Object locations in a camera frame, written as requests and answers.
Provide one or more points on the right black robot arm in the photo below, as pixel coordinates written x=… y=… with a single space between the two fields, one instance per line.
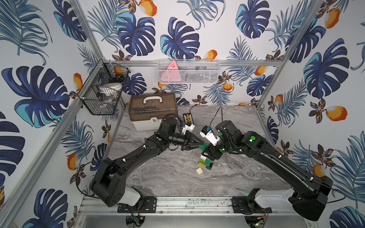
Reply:
x=309 y=192

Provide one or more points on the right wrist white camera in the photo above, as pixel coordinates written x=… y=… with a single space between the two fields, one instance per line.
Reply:
x=208 y=134

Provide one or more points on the cream lego lower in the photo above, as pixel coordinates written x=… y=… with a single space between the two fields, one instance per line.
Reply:
x=199 y=171

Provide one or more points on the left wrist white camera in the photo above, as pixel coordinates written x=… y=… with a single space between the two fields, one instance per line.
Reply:
x=187 y=127

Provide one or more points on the wrist white camera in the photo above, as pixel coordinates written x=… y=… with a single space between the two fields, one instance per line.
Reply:
x=187 y=127
x=208 y=134

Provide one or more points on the brown lidded storage box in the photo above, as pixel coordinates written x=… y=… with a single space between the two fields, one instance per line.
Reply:
x=146 y=111

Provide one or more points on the clear wall shelf tray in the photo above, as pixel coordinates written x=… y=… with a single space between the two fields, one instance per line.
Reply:
x=193 y=71

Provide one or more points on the dark green long lego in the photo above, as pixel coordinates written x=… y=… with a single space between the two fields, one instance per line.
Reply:
x=203 y=147

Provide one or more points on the black remote control box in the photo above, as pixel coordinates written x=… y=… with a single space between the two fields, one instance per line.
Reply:
x=188 y=118

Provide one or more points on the black wire basket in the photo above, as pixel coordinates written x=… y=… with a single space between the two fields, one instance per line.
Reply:
x=99 y=104

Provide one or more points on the pink triangle object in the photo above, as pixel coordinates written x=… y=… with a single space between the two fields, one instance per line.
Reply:
x=171 y=74

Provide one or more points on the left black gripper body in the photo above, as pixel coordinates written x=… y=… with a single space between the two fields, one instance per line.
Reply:
x=185 y=139

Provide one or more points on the aluminium front rail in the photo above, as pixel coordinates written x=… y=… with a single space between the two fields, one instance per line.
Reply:
x=166 y=206

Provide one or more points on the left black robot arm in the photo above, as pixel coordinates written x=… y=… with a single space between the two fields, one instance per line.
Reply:
x=109 y=182

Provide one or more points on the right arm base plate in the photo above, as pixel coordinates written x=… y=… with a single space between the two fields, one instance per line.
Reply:
x=248 y=206

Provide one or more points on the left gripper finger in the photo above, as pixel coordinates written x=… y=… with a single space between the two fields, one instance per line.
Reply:
x=187 y=146
x=192 y=137

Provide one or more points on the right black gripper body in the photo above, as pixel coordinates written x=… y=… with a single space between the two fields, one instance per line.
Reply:
x=216 y=151

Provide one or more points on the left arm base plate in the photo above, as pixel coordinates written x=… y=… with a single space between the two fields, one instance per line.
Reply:
x=137 y=204

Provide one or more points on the white object in basket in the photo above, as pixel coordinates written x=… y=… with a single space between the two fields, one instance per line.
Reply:
x=110 y=89

